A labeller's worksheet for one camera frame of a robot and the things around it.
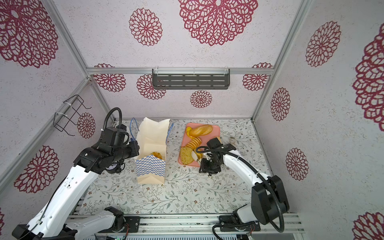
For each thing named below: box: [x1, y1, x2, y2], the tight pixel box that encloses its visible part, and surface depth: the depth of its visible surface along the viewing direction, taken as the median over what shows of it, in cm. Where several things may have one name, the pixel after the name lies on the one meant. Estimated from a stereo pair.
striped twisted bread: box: [185, 137, 202, 150], surface depth 104 cm
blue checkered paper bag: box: [134, 117, 174, 185], surface depth 80 cm
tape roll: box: [229, 136, 237, 145], surface depth 109 cm
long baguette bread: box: [189, 124, 213, 137], surface depth 108 cm
